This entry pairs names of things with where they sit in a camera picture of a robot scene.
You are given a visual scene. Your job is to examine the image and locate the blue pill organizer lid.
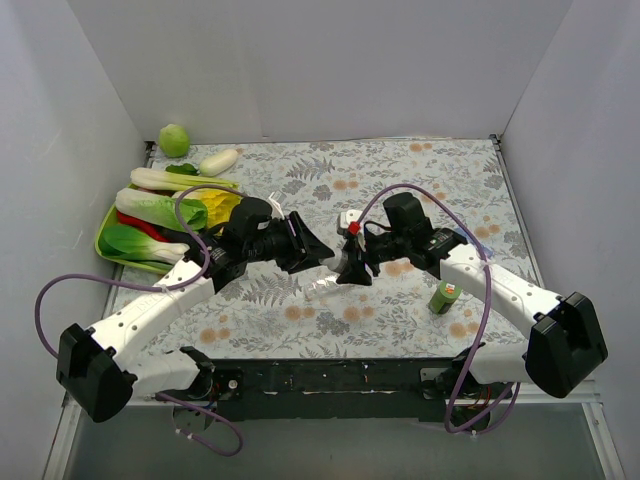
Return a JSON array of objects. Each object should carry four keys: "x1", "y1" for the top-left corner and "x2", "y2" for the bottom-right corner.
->
[{"x1": 454, "y1": 227, "x2": 494, "y2": 259}]

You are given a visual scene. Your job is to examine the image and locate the napa cabbage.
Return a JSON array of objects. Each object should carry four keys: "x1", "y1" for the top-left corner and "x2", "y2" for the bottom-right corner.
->
[{"x1": 115, "y1": 188, "x2": 208, "y2": 232}]

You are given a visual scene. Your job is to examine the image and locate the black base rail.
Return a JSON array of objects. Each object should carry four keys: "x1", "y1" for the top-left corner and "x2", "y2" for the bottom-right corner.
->
[{"x1": 164, "y1": 358, "x2": 463, "y2": 422}]

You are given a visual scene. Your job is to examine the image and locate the green pill bottle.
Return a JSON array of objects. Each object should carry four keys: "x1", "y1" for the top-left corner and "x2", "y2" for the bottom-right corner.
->
[{"x1": 428, "y1": 281, "x2": 462, "y2": 315}]

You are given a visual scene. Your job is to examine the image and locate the green plastic tray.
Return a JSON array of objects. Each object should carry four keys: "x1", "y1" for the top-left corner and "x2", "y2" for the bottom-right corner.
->
[{"x1": 94, "y1": 183, "x2": 211, "y2": 274}]

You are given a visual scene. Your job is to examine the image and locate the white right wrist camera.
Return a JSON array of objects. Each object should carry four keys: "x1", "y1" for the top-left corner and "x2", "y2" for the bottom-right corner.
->
[{"x1": 337, "y1": 209, "x2": 362, "y2": 238}]

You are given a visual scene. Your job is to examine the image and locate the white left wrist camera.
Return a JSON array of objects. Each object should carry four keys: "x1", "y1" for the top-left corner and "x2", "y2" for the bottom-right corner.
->
[{"x1": 267, "y1": 191, "x2": 286, "y2": 216}]

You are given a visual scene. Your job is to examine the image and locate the white radish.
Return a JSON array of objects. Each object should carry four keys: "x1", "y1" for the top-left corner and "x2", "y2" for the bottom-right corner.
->
[{"x1": 199, "y1": 149, "x2": 239, "y2": 177}]

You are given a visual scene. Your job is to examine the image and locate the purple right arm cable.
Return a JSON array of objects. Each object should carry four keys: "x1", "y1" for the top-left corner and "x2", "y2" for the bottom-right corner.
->
[{"x1": 357, "y1": 183, "x2": 521, "y2": 435}]

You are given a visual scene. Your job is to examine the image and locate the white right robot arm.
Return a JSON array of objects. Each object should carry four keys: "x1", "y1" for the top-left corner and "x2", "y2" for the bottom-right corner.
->
[{"x1": 335, "y1": 192, "x2": 608, "y2": 398}]

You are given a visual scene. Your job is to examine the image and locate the long bok choy stalk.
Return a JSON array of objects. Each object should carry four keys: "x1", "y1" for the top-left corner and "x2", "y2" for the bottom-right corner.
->
[{"x1": 130, "y1": 168, "x2": 238, "y2": 192}]

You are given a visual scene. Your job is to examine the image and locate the red chili pepper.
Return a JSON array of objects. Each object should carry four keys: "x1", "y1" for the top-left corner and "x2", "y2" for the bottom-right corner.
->
[{"x1": 116, "y1": 210, "x2": 168, "y2": 242}]

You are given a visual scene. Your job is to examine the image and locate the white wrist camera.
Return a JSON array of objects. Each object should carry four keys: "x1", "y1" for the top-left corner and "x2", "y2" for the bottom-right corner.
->
[
  {"x1": 267, "y1": 191, "x2": 286, "y2": 216},
  {"x1": 337, "y1": 209, "x2": 362, "y2": 238}
]

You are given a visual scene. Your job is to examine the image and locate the green bok choy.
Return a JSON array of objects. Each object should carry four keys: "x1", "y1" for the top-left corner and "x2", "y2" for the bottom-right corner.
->
[{"x1": 98, "y1": 224, "x2": 190, "y2": 265}]

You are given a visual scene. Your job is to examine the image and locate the yellow leafy vegetable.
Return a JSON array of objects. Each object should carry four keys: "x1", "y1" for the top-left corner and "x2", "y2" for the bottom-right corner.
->
[{"x1": 200, "y1": 189, "x2": 243, "y2": 228}]

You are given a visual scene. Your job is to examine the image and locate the purple eggplant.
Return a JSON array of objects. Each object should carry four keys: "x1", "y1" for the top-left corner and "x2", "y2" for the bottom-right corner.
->
[{"x1": 158, "y1": 227, "x2": 196, "y2": 245}]

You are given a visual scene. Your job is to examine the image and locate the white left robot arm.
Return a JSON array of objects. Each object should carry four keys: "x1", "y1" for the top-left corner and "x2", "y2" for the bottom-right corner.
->
[{"x1": 56, "y1": 197, "x2": 334, "y2": 423}]

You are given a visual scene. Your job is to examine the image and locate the white pill bottle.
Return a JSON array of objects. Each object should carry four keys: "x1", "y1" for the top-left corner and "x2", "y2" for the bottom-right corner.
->
[{"x1": 320, "y1": 252, "x2": 348, "y2": 273}]

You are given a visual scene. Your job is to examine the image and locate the green round cabbage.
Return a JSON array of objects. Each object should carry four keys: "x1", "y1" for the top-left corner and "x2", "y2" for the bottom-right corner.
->
[{"x1": 157, "y1": 124, "x2": 191, "y2": 158}]

